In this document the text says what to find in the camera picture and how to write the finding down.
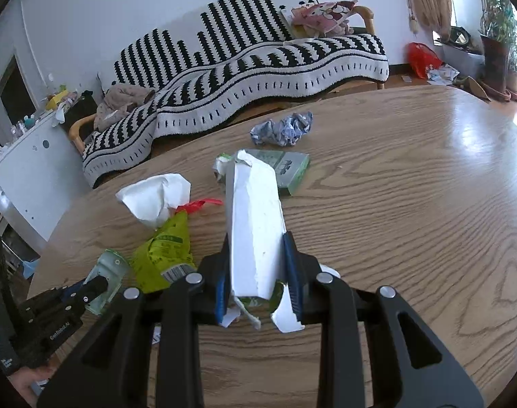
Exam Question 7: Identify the potted plant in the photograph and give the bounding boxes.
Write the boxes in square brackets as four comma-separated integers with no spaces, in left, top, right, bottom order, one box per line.
[479,0,517,101]

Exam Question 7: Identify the torn white carton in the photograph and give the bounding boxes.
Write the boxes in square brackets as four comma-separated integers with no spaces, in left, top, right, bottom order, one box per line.
[222,150,306,335]

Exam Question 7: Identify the wooden frame sofa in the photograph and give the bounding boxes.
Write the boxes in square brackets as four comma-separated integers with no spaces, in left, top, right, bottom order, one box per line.
[69,0,391,188]

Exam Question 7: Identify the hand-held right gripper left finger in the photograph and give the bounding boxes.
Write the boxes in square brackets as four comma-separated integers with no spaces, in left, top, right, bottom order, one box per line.
[36,232,242,408]

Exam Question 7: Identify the red ribbon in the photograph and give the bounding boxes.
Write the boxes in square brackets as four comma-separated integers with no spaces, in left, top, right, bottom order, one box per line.
[175,198,223,216]

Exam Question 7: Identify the white crumpled paper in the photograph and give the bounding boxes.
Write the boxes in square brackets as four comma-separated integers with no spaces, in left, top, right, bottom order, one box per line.
[115,173,192,229]

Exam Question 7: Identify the green flat box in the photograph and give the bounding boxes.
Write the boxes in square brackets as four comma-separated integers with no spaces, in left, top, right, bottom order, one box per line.
[245,149,311,197]

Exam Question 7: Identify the black round device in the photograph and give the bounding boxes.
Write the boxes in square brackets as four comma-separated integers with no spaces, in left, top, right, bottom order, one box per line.
[449,25,472,46]

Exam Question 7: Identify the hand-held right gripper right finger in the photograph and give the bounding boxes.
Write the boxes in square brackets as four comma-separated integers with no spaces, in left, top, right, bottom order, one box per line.
[281,232,484,408]

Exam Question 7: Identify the black bag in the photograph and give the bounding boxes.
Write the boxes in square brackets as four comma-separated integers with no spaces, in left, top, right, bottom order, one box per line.
[65,90,99,135]

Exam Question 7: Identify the crumpled blue paper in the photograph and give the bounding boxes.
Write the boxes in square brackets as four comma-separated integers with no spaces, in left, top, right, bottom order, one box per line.
[250,111,314,148]

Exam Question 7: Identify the beige crumpled clothing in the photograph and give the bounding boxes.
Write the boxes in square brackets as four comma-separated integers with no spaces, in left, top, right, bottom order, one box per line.
[92,84,157,132]

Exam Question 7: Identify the pile of crumpled papers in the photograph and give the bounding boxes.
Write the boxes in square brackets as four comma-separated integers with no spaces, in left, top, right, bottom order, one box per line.
[426,64,460,86]

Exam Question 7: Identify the green snack packet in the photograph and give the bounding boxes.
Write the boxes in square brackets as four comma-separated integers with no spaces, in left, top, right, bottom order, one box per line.
[131,210,198,294]

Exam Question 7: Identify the person's left hand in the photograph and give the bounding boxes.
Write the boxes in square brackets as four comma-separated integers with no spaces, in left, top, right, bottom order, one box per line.
[7,365,57,397]

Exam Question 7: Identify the white low cabinet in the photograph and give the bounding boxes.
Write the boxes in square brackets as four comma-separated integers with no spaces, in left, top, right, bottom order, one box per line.
[443,42,484,81]

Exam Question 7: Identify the brown cardboard piece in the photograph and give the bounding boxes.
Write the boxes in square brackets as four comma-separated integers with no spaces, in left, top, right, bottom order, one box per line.
[454,75,493,103]

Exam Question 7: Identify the crumpled grey green wrapper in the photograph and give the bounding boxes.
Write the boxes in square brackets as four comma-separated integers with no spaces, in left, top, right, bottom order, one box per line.
[211,153,236,183]

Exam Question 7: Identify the black white striped blanket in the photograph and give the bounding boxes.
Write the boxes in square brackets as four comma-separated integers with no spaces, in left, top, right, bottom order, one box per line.
[82,0,390,188]

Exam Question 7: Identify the red plastic bag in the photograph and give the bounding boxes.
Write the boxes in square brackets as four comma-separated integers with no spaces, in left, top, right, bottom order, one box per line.
[407,42,444,80]

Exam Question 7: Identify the pink printed cushion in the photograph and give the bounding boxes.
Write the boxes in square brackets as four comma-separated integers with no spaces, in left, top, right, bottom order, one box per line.
[280,0,359,39]

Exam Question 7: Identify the pile of bottles and packets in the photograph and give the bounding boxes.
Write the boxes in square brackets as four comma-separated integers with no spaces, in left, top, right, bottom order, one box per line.
[0,85,81,154]

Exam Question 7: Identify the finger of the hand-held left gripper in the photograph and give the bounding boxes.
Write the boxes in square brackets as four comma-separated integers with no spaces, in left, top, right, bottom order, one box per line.
[77,276,110,307]
[58,283,87,307]

